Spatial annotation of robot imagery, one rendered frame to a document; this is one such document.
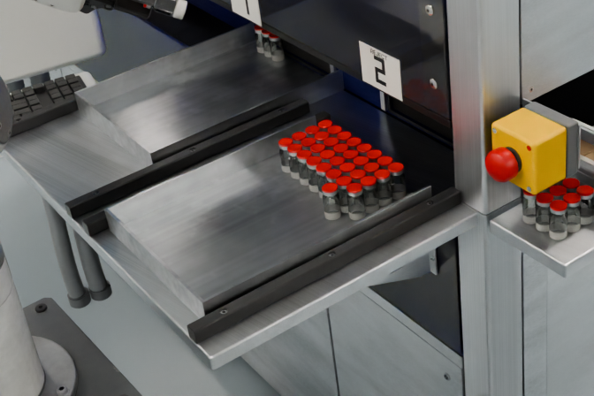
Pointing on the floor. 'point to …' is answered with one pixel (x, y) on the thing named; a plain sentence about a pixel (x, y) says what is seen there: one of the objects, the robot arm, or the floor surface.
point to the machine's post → (490, 293)
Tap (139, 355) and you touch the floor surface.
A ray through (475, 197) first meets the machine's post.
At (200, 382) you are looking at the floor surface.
